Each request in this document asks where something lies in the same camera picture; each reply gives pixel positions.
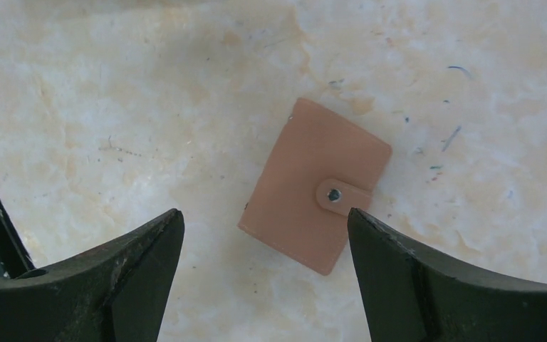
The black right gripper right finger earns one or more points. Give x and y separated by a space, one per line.
413 292

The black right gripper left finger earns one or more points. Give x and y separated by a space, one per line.
116 291

